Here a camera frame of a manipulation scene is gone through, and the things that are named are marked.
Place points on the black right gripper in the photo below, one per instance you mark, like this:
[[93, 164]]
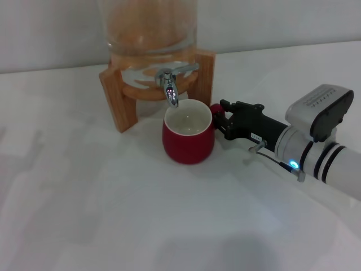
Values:
[[253, 124]]

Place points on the wooden dispenser stand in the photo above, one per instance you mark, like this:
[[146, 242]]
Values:
[[118, 98]]

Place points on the glass water dispenser jar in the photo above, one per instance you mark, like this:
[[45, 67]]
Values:
[[149, 28]]

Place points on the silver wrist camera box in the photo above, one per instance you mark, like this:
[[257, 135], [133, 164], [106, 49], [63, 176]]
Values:
[[316, 113]]

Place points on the red ceramic cup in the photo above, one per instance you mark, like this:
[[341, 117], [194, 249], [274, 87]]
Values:
[[186, 146]]

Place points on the chrome dispenser faucet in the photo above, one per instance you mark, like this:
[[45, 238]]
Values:
[[170, 89]]

